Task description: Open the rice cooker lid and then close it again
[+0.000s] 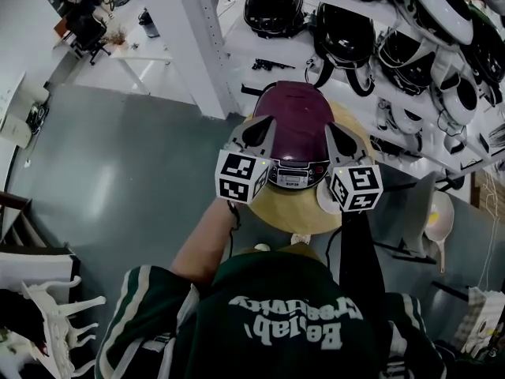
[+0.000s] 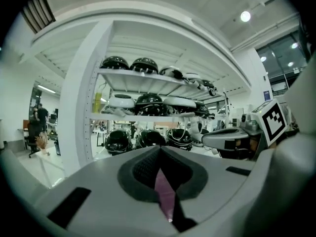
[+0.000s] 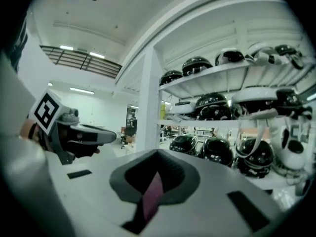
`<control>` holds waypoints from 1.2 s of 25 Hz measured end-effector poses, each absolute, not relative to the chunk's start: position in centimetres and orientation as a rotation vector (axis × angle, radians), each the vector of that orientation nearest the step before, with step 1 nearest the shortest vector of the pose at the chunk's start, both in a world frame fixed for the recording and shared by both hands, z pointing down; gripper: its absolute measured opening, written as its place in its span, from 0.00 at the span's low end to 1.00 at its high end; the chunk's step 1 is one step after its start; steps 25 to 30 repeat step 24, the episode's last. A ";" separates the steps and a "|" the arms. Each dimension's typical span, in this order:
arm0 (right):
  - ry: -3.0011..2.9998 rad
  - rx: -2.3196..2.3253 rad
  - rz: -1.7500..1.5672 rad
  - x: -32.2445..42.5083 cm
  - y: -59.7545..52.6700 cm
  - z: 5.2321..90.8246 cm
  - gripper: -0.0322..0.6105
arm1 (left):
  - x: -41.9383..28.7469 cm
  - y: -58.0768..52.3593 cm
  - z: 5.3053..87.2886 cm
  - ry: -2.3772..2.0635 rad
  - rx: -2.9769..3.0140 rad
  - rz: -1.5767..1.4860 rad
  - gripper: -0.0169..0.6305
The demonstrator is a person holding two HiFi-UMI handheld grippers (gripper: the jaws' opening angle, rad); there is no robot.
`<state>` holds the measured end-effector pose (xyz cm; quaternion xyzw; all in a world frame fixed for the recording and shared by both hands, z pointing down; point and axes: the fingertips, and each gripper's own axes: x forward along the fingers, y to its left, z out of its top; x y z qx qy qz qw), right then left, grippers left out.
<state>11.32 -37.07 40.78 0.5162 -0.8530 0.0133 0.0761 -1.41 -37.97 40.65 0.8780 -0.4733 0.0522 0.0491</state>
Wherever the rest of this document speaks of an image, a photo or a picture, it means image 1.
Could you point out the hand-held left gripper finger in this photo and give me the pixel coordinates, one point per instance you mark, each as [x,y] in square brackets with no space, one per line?
[260,136]
[252,129]

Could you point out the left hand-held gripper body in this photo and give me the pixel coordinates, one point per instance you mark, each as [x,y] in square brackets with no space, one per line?
[236,172]

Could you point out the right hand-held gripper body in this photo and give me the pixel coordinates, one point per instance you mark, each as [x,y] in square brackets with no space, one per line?
[359,188]

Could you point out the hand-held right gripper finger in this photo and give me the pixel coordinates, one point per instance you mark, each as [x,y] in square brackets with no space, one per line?
[347,138]
[340,144]

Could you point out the person's right forearm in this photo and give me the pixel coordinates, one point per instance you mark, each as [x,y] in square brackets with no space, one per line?
[359,259]

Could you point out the person's left forearm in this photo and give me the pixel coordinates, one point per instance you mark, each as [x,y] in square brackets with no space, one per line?
[197,251]

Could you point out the white plate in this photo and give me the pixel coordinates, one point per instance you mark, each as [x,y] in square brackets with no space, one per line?
[325,201]

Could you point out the black wrist band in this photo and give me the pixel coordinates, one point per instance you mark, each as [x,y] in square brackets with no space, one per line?
[235,215]

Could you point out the grey plastic chair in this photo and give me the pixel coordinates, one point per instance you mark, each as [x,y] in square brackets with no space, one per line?
[418,211]

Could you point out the white shoe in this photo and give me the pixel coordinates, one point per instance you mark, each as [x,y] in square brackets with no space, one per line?
[262,247]
[300,238]

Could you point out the toy fried egg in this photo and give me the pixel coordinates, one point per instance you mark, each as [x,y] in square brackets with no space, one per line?
[434,219]

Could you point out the white metal shelf rack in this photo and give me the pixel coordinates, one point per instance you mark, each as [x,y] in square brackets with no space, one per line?
[284,49]

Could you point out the person's tan shorts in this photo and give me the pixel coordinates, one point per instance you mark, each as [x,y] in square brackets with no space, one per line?
[300,251]

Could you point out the white frying pan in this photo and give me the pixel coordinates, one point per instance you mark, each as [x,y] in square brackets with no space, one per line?
[444,207]

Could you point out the white desk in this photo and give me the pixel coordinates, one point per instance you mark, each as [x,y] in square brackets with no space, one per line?
[146,49]

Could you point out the person's dark green shirt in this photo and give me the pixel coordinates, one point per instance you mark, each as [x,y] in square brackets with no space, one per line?
[276,322]

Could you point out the dried plant in pot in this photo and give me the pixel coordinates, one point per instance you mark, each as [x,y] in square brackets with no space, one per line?
[117,38]

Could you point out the checked cloth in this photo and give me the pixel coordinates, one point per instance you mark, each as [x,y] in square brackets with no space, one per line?
[479,302]

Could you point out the black office chair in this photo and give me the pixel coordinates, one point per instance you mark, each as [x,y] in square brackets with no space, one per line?
[87,34]

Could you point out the brown cabinet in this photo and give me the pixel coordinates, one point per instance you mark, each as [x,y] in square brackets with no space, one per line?
[63,28]

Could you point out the white cabinet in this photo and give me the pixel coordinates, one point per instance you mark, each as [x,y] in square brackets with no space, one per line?
[35,265]

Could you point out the brown wooden rack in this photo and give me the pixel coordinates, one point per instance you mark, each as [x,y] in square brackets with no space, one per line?
[19,219]

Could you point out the white box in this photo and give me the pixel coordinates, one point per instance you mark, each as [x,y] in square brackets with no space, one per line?
[13,128]

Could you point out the white ornate chair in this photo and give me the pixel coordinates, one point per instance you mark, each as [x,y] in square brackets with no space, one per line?
[51,322]

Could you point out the black bag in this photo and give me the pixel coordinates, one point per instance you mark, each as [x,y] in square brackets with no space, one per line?
[19,318]

